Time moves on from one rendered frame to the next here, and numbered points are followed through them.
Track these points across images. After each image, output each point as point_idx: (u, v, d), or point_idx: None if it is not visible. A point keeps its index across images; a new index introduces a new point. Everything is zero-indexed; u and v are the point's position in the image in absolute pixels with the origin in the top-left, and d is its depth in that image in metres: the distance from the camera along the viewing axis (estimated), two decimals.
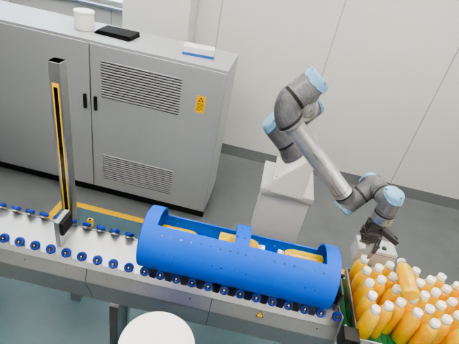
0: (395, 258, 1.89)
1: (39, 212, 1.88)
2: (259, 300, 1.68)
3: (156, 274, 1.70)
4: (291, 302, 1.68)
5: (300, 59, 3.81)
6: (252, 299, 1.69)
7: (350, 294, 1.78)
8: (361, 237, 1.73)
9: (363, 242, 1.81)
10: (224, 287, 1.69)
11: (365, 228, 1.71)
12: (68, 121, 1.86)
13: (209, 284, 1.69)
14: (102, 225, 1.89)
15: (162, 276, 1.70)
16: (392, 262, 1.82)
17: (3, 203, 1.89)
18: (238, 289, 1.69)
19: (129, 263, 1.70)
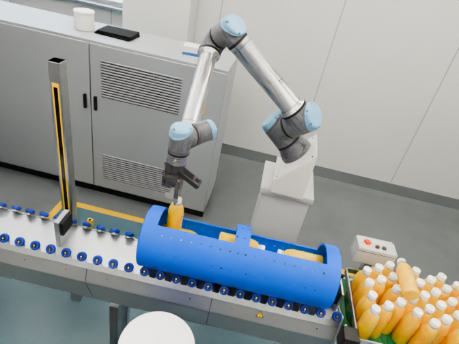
0: (395, 258, 1.89)
1: (39, 212, 1.88)
2: (259, 300, 1.68)
3: (156, 274, 1.70)
4: (291, 302, 1.68)
5: (300, 59, 3.81)
6: (252, 299, 1.69)
7: (350, 294, 1.78)
8: (162, 180, 1.60)
9: None
10: (224, 287, 1.69)
11: (164, 170, 1.58)
12: (68, 121, 1.86)
13: (209, 284, 1.69)
14: (102, 225, 1.89)
15: (162, 276, 1.70)
16: (392, 262, 1.82)
17: (3, 203, 1.89)
18: (238, 289, 1.69)
19: (129, 263, 1.70)
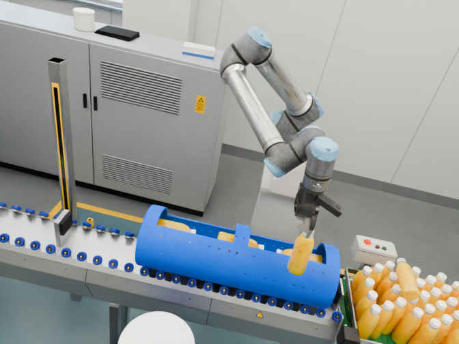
0: (395, 258, 1.89)
1: (39, 212, 1.88)
2: (259, 299, 1.68)
3: (156, 274, 1.70)
4: (291, 302, 1.68)
5: (300, 59, 3.81)
6: (253, 300, 1.68)
7: (350, 294, 1.78)
8: (294, 209, 1.33)
9: (300, 219, 1.41)
10: (223, 287, 1.69)
11: (297, 197, 1.32)
12: (68, 121, 1.86)
13: (208, 284, 1.69)
14: (102, 225, 1.89)
15: (162, 276, 1.70)
16: (392, 262, 1.82)
17: (3, 203, 1.89)
18: (238, 289, 1.69)
19: (129, 263, 1.70)
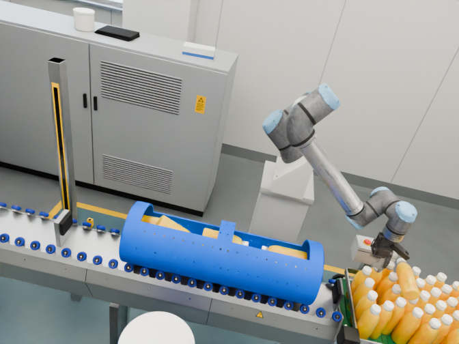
0: (395, 258, 1.89)
1: (39, 212, 1.88)
2: (252, 295, 1.69)
3: (164, 275, 1.70)
4: (286, 308, 1.68)
5: (300, 59, 3.81)
6: (259, 294, 1.69)
7: (350, 294, 1.78)
8: (372, 252, 1.72)
9: (373, 256, 1.80)
10: (225, 293, 1.69)
11: (376, 243, 1.71)
12: (68, 121, 1.86)
13: (207, 288, 1.69)
14: (102, 225, 1.89)
15: (158, 274, 1.70)
16: (392, 262, 1.82)
17: (3, 203, 1.89)
18: (242, 297, 1.69)
19: (124, 265, 1.70)
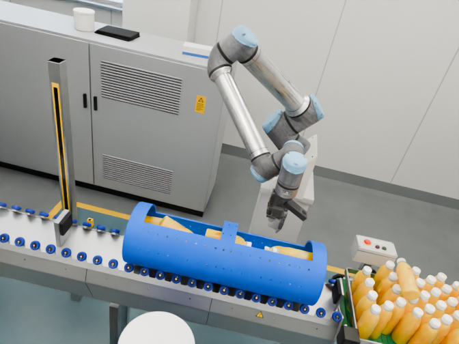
0: (395, 258, 1.89)
1: (39, 212, 1.88)
2: (253, 293, 1.69)
3: (163, 277, 1.70)
4: (284, 306, 1.68)
5: (300, 59, 3.81)
6: (260, 297, 1.69)
7: (350, 294, 1.78)
8: (266, 211, 1.53)
9: (272, 222, 1.60)
10: (223, 293, 1.69)
11: (270, 201, 1.51)
12: (68, 121, 1.86)
13: (206, 287, 1.69)
14: (102, 225, 1.89)
15: (158, 273, 1.70)
16: (392, 262, 1.82)
17: (3, 203, 1.89)
18: (240, 298, 1.69)
19: (126, 263, 1.70)
